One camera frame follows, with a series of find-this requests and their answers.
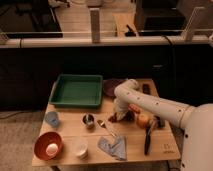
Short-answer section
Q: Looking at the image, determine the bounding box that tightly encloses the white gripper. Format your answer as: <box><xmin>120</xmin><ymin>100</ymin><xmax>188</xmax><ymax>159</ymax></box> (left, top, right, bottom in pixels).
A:
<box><xmin>114</xmin><ymin>98</ymin><xmax>129</xmax><ymax>120</ymax></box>

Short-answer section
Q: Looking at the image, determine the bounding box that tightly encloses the dark red grape bunch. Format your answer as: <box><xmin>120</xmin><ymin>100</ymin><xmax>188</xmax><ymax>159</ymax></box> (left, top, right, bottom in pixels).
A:
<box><xmin>108</xmin><ymin>111</ymin><xmax>135</xmax><ymax>123</ymax></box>

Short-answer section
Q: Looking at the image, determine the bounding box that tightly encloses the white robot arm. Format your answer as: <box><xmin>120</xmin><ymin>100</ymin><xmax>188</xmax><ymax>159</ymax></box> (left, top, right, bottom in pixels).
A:
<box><xmin>114</xmin><ymin>79</ymin><xmax>213</xmax><ymax>171</ymax></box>

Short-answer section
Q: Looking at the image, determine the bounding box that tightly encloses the small metal cup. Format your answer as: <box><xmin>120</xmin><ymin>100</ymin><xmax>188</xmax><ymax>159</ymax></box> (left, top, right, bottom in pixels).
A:
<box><xmin>83</xmin><ymin>114</ymin><xmax>94</xmax><ymax>129</ymax></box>

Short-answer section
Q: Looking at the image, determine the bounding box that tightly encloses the clear plastic cup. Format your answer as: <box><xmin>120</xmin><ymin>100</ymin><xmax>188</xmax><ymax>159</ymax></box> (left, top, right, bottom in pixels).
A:
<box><xmin>72</xmin><ymin>138</ymin><xmax>88</xmax><ymax>159</ymax></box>

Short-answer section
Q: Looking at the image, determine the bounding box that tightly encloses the blue plastic cup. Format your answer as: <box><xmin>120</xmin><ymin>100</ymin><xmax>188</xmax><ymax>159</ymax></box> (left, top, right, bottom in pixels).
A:
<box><xmin>44</xmin><ymin>111</ymin><xmax>60</xmax><ymax>128</ymax></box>

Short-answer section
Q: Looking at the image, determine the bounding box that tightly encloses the orange carrot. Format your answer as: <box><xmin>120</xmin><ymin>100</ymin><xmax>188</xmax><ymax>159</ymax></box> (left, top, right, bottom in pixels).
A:
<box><xmin>129</xmin><ymin>104</ymin><xmax>141</xmax><ymax>114</ymax></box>

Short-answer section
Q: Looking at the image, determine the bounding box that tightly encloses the silver fork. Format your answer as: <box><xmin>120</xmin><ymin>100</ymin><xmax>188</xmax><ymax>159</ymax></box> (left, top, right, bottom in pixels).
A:
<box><xmin>97</xmin><ymin>120</ymin><xmax>116</xmax><ymax>137</ymax></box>

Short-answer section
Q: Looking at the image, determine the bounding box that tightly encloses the purple bowl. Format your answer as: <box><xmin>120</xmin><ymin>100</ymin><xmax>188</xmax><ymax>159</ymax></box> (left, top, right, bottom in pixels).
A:
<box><xmin>103</xmin><ymin>79</ymin><xmax>124</xmax><ymax>98</ymax></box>

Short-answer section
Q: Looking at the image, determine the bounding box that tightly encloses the yellow orange apple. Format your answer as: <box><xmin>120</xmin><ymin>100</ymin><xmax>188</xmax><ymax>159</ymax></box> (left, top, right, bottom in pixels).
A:
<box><xmin>136</xmin><ymin>114</ymin><xmax>149</xmax><ymax>129</ymax></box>

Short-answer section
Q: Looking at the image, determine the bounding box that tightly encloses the black rectangular block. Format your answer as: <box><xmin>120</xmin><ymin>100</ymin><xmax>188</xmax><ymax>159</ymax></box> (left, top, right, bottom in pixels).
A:
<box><xmin>142</xmin><ymin>84</ymin><xmax>151</xmax><ymax>95</ymax></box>

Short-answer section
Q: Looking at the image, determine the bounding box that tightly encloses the blue grey cloth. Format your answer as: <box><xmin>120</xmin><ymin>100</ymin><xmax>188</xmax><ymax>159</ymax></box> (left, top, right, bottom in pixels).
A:
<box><xmin>97</xmin><ymin>136</ymin><xmax>127</xmax><ymax>161</ymax></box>

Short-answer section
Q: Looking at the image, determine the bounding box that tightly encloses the black brush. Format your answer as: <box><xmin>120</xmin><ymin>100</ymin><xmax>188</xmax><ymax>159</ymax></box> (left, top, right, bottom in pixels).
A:
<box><xmin>155</xmin><ymin>116</ymin><xmax>165</xmax><ymax>128</ymax></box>

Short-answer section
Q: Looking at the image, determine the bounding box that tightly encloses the green plastic tray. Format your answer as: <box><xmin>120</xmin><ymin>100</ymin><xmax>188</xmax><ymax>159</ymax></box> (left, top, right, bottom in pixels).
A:
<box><xmin>49</xmin><ymin>74</ymin><xmax>103</xmax><ymax>108</ymax></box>

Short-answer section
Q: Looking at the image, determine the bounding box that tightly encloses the white egg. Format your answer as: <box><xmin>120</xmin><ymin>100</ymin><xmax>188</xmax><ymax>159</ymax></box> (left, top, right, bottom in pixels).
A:
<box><xmin>46</xmin><ymin>143</ymin><xmax>58</xmax><ymax>156</ymax></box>

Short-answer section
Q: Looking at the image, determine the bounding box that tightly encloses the red bowl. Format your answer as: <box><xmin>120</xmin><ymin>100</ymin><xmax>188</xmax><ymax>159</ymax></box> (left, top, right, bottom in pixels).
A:
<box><xmin>34</xmin><ymin>132</ymin><xmax>62</xmax><ymax>161</ymax></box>

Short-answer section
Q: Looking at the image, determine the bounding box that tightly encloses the black handled knife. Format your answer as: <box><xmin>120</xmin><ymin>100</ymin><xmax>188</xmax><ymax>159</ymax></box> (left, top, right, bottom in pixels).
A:
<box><xmin>144</xmin><ymin>126</ymin><xmax>151</xmax><ymax>155</ymax></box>

